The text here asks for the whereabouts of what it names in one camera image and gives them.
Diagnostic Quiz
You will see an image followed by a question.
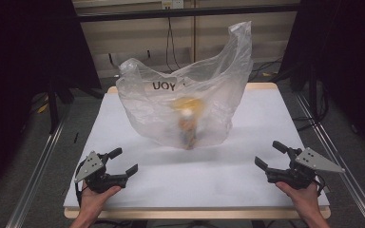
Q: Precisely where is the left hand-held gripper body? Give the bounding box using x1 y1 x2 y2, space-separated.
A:
74 151 129 195

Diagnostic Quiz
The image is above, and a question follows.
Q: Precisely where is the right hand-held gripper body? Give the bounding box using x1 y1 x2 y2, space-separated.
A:
264 146 346 191

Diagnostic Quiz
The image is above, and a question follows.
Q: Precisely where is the translucent white plastic bag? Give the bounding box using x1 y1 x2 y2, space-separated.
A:
115 20 255 151

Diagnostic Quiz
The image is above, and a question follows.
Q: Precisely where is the person's left hand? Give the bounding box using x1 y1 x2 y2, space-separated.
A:
80 185 123 220

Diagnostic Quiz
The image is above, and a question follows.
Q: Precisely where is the person's right hand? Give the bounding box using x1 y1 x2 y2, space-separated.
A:
275 180 323 220

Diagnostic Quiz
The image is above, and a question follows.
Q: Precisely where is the white table mat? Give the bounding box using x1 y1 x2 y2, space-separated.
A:
63 90 331 211

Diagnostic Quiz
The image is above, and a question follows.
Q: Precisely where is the black stand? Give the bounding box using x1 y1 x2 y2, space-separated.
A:
46 77 74 135
288 61 330 131

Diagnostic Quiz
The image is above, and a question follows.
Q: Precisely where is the bottle with white cap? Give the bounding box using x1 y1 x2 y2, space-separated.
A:
177 107 200 151

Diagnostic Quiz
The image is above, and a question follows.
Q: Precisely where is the yellow packet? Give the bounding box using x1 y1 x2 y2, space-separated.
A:
173 96 204 112

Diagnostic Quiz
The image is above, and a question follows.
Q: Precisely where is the black curtain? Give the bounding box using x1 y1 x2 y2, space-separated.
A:
279 0 365 161
0 0 103 204

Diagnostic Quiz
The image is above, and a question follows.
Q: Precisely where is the black horizontal bar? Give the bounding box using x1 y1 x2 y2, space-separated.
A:
76 4 301 23

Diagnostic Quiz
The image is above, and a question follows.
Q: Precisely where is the right hand-held gripper cable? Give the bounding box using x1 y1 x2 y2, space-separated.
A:
313 174 328 197

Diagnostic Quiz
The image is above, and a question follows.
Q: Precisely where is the metal floor rail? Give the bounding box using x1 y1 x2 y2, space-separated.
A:
5 115 69 228
295 92 365 228

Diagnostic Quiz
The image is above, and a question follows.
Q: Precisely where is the black floor cable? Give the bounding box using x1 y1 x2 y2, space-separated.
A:
247 56 285 82

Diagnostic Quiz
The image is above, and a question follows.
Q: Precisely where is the black hanging cable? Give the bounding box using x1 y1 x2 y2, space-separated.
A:
165 16 183 72

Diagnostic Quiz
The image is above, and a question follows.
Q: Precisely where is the white wall socket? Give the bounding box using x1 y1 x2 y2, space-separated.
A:
161 0 185 10

